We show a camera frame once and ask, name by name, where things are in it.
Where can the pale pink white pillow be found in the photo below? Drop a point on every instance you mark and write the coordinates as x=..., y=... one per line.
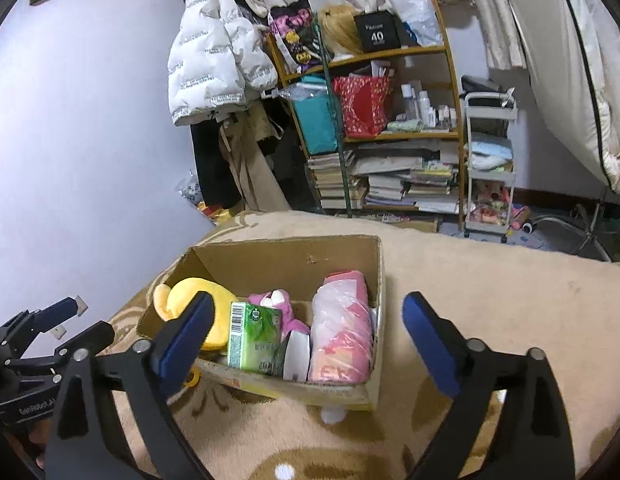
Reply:
x=296, y=355

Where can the beige hanging cloth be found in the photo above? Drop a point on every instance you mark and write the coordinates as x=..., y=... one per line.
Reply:
x=250, y=160

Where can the wooden bookshelf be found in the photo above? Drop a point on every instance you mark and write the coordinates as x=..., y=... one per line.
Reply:
x=390, y=55

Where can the blonde wig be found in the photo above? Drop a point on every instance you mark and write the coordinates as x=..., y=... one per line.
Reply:
x=340, y=30

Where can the pink plush toy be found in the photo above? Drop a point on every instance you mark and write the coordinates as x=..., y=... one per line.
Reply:
x=285, y=310

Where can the clear plastic bag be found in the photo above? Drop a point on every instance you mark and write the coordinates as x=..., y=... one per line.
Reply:
x=412, y=5

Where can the person's left hand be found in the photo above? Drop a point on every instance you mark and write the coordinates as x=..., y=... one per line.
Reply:
x=37, y=440

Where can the green tissue pack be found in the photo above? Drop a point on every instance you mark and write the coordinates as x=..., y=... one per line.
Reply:
x=255, y=340

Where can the teal bag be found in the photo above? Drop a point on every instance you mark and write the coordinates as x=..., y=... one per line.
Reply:
x=315, y=120

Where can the black box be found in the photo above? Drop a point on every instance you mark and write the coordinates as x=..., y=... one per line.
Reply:
x=377, y=32

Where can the white puffer jacket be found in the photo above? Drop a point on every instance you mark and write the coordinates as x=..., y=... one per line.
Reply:
x=210, y=55

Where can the green metal pole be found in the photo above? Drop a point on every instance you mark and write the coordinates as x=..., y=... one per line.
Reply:
x=337, y=135

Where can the red gift bag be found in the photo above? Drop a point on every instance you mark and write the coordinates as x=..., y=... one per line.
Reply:
x=362, y=105

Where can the yellow plush toy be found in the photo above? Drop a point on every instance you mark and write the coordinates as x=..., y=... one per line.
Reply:
x=205, y=305

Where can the clear bag of dark bits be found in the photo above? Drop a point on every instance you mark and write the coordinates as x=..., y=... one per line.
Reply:
x=187, y=190

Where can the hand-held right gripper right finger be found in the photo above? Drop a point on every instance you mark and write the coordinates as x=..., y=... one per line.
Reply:
x=432, y=350

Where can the white wall socket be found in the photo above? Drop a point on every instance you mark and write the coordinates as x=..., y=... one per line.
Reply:
x=83, y=306

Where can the black colourful printed bag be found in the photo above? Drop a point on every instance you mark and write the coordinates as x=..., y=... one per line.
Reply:
x=295, y=35

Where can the metal light stand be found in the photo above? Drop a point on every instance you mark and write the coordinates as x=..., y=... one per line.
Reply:
x=592, y=230

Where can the pale blue pillow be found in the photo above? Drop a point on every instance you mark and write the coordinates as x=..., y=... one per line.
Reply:
x=487, y=152

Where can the group of cosmetic bottles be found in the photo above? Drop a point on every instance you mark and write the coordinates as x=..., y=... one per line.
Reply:
x=425, y=107

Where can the white trolley cart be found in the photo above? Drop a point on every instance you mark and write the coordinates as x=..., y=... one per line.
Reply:
x=487, y=110

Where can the white softbox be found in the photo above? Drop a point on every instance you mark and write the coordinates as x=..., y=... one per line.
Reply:
x=590, y=85

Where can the cardboard box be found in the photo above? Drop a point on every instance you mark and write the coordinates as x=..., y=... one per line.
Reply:
x=290, y=260

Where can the black hanging trousers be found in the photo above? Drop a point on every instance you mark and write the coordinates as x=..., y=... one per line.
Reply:
x=212, y=160

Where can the black flat device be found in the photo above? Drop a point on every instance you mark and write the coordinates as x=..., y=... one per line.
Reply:
x=482, y=85

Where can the yellow red packet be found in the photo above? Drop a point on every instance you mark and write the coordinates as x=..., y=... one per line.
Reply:
x=215, y=212

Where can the pink towel pack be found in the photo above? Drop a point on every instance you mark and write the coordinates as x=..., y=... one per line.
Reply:
x=340, y=335

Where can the black hanging garment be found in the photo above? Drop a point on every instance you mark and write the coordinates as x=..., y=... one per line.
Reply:
x=285, y=170

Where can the pile of colourful packets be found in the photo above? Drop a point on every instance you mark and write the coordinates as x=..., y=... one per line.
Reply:
x=490, y=205

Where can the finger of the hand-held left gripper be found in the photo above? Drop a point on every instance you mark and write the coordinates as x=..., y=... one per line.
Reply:
x=60, y=310
x=90, y=336

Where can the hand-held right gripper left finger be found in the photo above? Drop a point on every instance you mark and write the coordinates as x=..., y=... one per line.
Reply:
x=182, y=345

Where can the stack of books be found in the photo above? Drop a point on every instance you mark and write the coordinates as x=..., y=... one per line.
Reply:
x=390, y=175

